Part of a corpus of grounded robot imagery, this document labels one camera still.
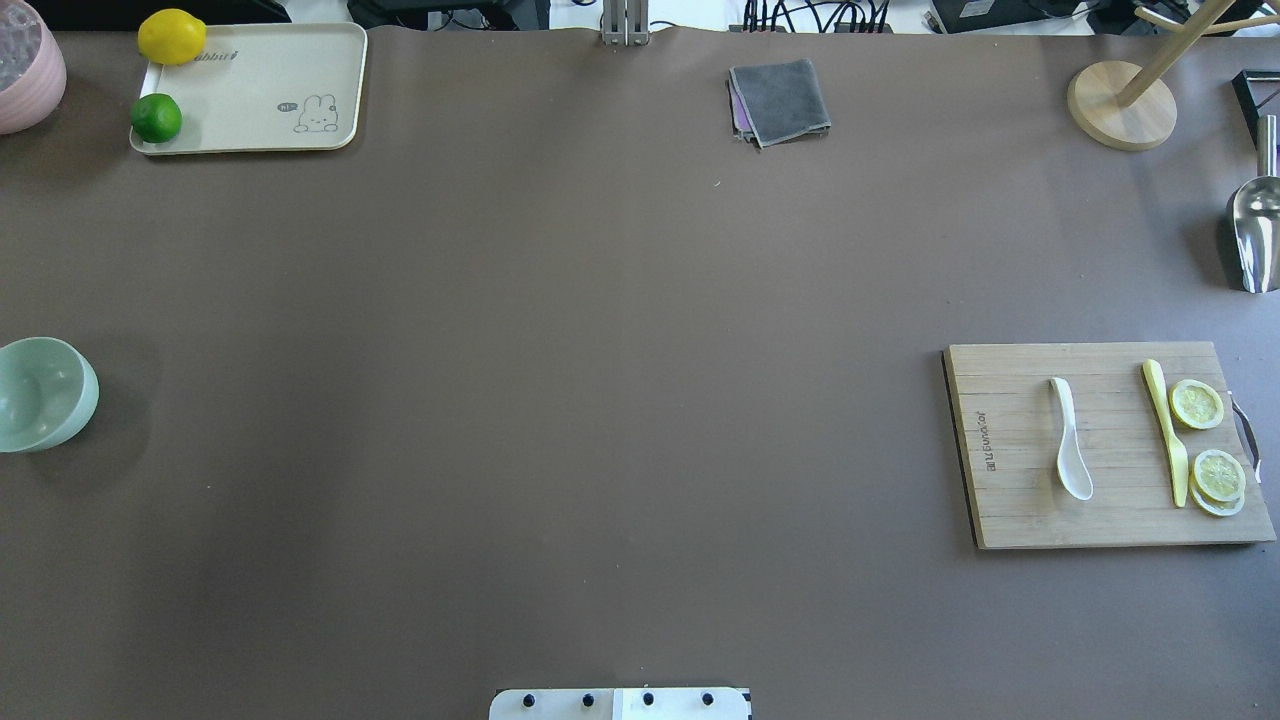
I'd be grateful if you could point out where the steel scoop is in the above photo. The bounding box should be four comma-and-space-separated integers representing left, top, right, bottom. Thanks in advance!
1228, 115, 1279, 293

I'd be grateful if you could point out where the light green bowl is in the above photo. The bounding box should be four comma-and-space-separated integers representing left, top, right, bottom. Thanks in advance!
1, 337, 100, 454

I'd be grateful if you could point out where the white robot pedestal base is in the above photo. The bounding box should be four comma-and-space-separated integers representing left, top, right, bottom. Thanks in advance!
488, 685, 753, 719

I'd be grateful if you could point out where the pink bowl with ice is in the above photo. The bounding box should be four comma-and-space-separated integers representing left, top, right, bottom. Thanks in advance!
1, 1, 67, 135

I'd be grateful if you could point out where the cream tray with bunny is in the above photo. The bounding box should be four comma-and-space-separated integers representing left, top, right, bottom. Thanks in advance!
129, 22, 369, 156

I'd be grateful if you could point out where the lemon slice near knife handle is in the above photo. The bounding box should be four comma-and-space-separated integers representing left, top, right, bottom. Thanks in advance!
1167, 378, 1225, 430

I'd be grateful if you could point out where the lemon slice near knife blade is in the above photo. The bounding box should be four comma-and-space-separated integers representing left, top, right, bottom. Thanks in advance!
1189, 448, 1247, 518

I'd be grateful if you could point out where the aluminium frame post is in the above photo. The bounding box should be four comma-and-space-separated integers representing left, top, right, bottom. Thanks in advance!
600, 0, 650, 47

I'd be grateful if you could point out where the white ceramic spoon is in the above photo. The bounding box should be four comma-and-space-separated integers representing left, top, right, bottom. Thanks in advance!
1048, 375, 1094, 501

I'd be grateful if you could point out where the green lime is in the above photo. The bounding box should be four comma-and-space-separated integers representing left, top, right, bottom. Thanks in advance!
131, 94, 184, 143

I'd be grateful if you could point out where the wooden mug tree stand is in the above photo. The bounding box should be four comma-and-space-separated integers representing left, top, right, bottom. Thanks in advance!
1066, 1, 1279, 152

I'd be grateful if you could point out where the yellow lemon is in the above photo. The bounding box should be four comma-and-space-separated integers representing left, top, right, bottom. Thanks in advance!
136, 8, 209, 67

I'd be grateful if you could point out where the grey folded cloth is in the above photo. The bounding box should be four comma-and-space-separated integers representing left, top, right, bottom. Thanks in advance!
728, 58, 832, 149

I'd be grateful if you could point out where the bamboo cutting board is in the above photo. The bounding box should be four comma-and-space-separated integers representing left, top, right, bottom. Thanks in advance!
943, 342, 1276, 550

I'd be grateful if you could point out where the yellow plastic knife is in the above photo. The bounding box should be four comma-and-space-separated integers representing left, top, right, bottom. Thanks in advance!
1142, 357, 1190, 509

